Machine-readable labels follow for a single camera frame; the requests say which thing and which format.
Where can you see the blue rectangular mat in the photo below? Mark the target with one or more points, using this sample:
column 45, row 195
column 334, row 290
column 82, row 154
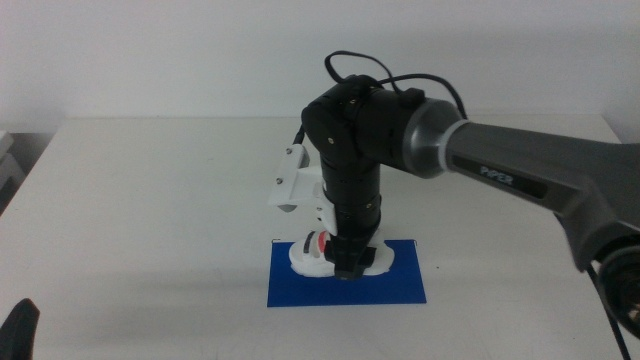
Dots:
column 400, row 290

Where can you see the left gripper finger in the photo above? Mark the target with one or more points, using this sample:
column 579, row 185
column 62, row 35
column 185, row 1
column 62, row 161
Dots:
column 20, row 330

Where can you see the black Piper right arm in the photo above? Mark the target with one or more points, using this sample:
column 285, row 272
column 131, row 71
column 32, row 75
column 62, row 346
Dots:
column 525, row 150

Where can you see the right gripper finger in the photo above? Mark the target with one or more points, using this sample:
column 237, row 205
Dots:
column 350, row 272

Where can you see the white side cabinet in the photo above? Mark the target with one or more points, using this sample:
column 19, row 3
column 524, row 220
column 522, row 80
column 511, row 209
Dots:
column 7, row 165

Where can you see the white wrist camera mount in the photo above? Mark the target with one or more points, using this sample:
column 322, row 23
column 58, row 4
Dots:
column 295, row 185

